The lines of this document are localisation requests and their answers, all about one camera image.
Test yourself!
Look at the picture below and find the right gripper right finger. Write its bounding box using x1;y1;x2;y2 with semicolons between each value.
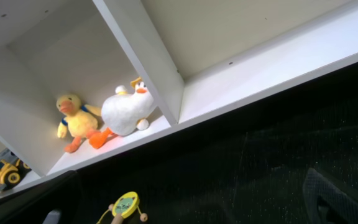
302;167;358;224

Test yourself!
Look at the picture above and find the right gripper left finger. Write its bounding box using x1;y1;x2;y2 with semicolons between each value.
0;169;83;224

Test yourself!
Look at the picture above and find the grey and yellow toy truck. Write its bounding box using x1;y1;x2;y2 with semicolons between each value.
0;148;32;194

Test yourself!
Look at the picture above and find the yellow plush duck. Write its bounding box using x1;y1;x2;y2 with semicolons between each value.
56;93;103;154

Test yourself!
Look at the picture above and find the yellow rattle drum toy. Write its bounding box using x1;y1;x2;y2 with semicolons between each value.
96;191;149;224

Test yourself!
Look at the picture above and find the white plush duck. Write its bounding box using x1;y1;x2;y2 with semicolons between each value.
88;77;158;149

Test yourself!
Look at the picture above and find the white shelf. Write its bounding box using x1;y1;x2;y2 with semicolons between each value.
0;0;358;208

